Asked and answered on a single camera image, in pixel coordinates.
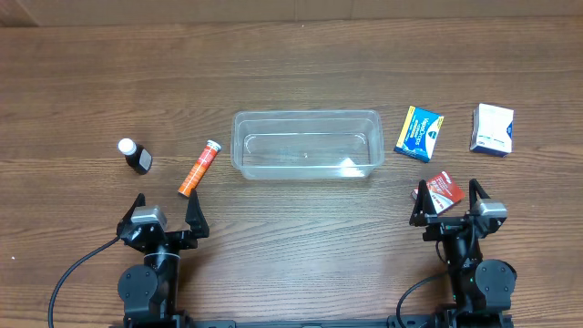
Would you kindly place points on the white blue medicine box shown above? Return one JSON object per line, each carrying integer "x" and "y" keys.
{"x": 492, "y": 130}

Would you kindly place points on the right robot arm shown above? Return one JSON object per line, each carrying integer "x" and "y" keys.
{"x": 481, "y": 288}

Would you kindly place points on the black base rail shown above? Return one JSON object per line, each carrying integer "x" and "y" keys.
{"x": 411, "y": 321}

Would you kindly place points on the red white medicine box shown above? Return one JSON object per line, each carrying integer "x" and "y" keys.
{"x": 444, "y": 192}

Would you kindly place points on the clear plastic container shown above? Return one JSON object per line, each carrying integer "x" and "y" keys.
{"x": 307, "y": 144}

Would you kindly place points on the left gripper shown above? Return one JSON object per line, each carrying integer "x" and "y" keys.
{"x": 196, "y": 217}

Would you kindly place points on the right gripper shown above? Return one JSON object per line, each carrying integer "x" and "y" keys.
{"x": 423, "y": 212}

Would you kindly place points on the dark brown medicine bottle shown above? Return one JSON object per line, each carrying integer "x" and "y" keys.
{"x": 137, "y": 157}

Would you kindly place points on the blue yellow VapoDrops box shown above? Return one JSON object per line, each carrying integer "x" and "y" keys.
{"x": 419, "y": 134}

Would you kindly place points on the orange tablet tube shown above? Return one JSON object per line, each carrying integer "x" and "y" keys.
{"x": 197, "y": 172}

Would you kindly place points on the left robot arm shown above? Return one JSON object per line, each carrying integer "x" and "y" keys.
{"x": 149, "y": 291}

